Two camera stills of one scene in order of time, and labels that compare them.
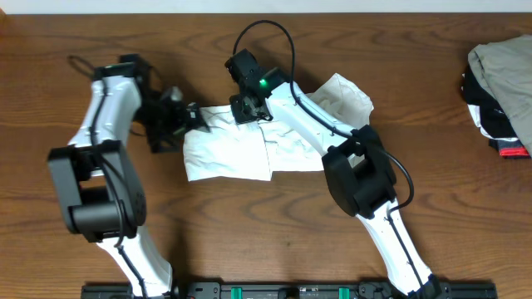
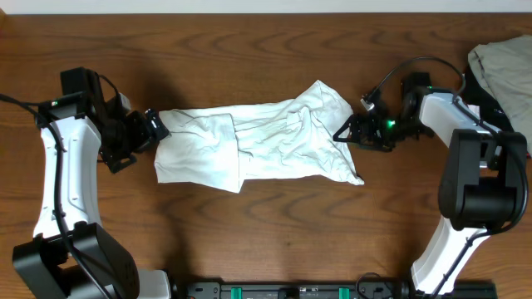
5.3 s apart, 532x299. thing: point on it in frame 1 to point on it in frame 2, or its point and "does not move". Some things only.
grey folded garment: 504,69 does not move
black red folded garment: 491,118 does not move
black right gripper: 240,114 to 368,119
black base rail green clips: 281,290 does not move
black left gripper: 183,123 to 139,133
